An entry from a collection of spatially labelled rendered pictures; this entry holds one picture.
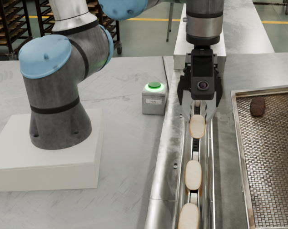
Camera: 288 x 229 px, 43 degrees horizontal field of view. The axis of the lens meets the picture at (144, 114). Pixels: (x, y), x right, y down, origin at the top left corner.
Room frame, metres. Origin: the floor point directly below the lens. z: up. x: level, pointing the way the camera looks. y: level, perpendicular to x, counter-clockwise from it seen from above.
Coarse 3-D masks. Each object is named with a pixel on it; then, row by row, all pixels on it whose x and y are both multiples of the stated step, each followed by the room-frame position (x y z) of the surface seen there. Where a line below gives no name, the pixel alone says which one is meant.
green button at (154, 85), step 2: (150, 82) 0.98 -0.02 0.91; (152, 82) 0.98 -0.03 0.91; (154, 82) 0.98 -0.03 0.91; (156, 82) 0.98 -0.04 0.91; (158, 82) 0.98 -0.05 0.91; (148, 84) 0.97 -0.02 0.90; (150, 84) 0.97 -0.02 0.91; (152, 84) 0.97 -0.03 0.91; (154, 84) 0.97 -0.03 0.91; (156, 84) 0.97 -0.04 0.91; (158, 84) 0.97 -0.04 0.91; (160, 84) 0.97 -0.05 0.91; (148, 86) 0.96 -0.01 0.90; (150, 86) 0.96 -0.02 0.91; (152, 86) 0.96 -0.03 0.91; (154, 86) 0.96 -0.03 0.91; (156, 86) 0.95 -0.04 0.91; (158, 86) 0.95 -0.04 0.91; (160, 86) 0.96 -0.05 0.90; (150, 88) 0.95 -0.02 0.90; (152, 88) 0.95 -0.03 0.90; (154, 88) 0.95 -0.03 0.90; (156, 88) 0.95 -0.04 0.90; (158, 88) 0.95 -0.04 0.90
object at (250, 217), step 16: (240, 96) 0.90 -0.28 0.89; (256, 96) 0.89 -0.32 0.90; (272, 96) 0.88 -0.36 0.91; (240, 112) 0.82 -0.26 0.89; (272, 112) 0.80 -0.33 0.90; (240, 128) 0.75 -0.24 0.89; (256, 128) 0.74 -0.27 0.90; (272, 128) 0.72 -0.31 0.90; (240, 144) 0.68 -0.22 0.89; (240, 160) 0.61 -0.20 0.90; (272, 160) 0.61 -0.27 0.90; (272, 176) 0.56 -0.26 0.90; (256, 208) 0.48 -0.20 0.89; (272, 224) 0.44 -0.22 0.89
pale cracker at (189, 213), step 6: (186, 204) 0.52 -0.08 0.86; (192, 204) 0.52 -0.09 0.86; (186, 210) 0.51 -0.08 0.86; (192, 210) 0.51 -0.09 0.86; (198, 210) 0.51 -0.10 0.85; (180, 216) 0.49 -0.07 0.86; (186, 216) 0.49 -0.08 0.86; (192, 216) 0.49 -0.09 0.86; (198, 216) 0.50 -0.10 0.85; (180, 222) 0.48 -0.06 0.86; (186, 222) 0.48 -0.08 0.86; (192, 222) 0.48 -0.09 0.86; (198, 222) 0.48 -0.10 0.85; (180, 228) 0.46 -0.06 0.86; (186, 228) 0.46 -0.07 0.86; (192, 228) 0.46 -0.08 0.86
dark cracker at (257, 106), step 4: (252, 100) 0.86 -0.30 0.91; (256, 100) 0.85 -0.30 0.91; (260, 100) 0.85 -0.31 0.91; (264, 100) 0.85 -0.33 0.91; (252, 104) 0.84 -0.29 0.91; (256, 104) 0.83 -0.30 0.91; (260, 104) 0.83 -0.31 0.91; (264, 104) 0.83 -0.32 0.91; (252, 108) 0.82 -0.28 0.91; (256, 108) 0.81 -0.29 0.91; (260, 108) 0.81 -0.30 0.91; (252, 112) 0.80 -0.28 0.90; (256, 112) 0.80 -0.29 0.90; (260, 112) 0.79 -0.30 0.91
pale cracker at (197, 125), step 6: (198, 114) 0.76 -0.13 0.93; (192, 120) 0.73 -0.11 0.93; (198, 120) 0.72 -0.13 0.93; (204, 120) 0.73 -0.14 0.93; (192, 126) 0.70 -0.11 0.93; (198, 126) 0.70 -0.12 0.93; (204, 126) 0.70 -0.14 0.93; (192, 132) 0.68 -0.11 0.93; (198, 132) 0.68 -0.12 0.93; (204, 132) 0.68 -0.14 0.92; (198, 138) 0.66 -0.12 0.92
